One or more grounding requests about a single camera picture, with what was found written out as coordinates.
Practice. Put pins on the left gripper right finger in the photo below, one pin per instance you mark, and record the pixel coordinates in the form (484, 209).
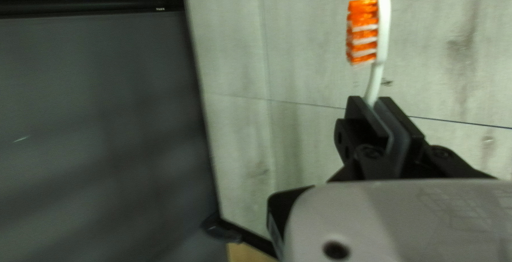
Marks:
(412, 154)

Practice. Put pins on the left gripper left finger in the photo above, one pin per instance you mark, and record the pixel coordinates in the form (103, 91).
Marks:
(360, 134)

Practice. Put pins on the white and orange toothbrush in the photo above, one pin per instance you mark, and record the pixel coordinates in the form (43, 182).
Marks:
(382, 26)

